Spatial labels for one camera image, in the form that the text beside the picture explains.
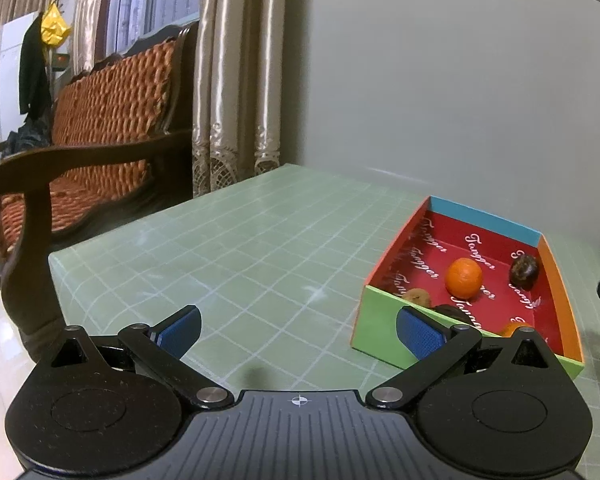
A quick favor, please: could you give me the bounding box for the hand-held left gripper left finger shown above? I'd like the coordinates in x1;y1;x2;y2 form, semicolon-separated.
37;305;235;408

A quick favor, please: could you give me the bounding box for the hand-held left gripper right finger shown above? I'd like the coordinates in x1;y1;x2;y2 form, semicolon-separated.
365;306;566;409

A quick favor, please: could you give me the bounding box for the brown kiwi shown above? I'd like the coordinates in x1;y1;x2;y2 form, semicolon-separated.
402;287;432;307

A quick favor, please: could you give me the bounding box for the large orange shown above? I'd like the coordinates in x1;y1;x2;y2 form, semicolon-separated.
446;257;483;297

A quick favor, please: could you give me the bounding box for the colourful cardboard box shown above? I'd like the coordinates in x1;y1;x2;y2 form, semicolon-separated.
350;195;585;383

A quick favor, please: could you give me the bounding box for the dark brown fruit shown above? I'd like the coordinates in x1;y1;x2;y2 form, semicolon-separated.
432;304;476;327
509;254;540;291

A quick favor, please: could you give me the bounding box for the wooden sofa orange cushion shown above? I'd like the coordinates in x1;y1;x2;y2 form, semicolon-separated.
0;22;201;363

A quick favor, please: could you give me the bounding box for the dark bag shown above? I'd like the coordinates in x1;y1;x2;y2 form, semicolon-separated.
0;116;52;155

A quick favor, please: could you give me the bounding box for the beige satin curtain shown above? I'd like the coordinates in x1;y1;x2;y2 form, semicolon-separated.
192;0;288;198

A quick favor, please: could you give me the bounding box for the black coat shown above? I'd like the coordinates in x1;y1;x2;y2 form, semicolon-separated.
19;12;53;122

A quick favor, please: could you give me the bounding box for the white cabinet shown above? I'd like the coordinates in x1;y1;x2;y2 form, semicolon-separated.
0;12;42;142

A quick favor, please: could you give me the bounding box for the yellow bag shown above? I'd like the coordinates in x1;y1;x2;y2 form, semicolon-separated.
41;2;74;49

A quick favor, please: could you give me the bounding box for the coat rack with clothes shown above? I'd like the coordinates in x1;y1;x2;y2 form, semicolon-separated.
0;0;106;136

